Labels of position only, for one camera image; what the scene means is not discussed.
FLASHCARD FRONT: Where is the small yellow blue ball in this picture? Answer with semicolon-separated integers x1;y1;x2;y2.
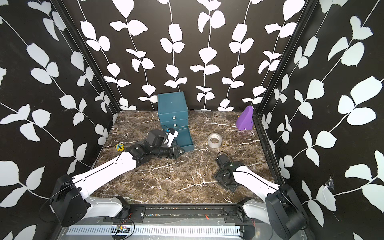
115;143;125;152

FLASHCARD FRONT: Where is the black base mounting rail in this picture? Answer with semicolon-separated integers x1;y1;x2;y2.
64;203;304;224

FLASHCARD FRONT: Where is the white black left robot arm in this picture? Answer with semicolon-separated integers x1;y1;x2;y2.
49;128;186;227

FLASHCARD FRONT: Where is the teal three-drawer cabinet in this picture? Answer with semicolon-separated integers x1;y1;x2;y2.
158;92;195;152

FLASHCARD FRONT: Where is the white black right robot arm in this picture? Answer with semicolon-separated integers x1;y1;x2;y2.
215;152;310;240

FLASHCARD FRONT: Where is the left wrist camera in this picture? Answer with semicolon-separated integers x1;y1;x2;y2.
165;128;179;147

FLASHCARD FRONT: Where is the clear tape roll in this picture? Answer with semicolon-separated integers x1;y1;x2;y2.
208;133;223;149

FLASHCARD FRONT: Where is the purple wedge-shaped object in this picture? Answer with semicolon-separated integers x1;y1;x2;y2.
236;106;254;131

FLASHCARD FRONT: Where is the white perforated rail strip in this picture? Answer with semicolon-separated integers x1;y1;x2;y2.
65;225;243;238

